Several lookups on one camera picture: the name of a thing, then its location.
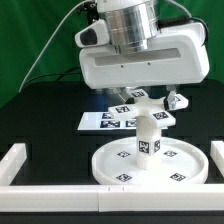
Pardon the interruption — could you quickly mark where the white front fence bar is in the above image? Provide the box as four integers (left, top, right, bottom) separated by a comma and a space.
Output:
0, 184, 224, 212

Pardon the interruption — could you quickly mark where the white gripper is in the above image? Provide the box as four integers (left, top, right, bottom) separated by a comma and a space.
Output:
79, 22, 210, 110

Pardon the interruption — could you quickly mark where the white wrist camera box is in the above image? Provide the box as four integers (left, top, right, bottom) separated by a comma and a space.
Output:
75, 19, 110, 48

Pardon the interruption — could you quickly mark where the white cable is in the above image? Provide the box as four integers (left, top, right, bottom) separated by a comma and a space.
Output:
18, 0, 98, 93

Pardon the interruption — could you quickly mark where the white sheet with markers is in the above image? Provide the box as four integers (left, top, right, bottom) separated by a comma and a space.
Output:
77, 111, 169, 132

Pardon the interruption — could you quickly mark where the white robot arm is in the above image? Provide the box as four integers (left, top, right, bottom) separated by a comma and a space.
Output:
75, 0, 209, 110

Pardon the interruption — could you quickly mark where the black cable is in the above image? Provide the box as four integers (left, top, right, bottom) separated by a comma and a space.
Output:
20, 66, 83, 92

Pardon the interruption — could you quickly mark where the white round table top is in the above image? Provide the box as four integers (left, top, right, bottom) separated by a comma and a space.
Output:
92, 137, 209, 185

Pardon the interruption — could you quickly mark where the white left fence bar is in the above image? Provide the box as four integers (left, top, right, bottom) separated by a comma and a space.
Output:
0, 143, 27, 186

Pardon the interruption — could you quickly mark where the white cross-shaped table base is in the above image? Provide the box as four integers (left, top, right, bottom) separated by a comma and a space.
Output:
108, 89, 189, 128

